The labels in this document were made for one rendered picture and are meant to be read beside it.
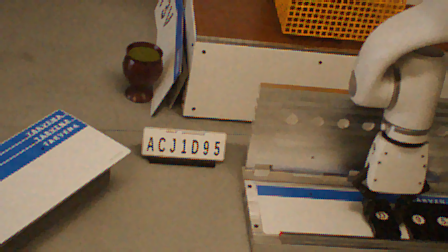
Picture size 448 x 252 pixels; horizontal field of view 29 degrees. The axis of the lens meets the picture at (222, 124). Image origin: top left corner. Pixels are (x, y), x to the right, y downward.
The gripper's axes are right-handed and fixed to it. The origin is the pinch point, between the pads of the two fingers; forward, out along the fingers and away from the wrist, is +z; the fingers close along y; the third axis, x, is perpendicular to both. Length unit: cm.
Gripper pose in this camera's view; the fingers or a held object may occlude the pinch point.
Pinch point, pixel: (384, 210)
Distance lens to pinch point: 161.5
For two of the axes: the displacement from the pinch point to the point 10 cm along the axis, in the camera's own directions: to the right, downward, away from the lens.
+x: -1.1, -4.4, 8.9
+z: -1.4, 8.9, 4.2
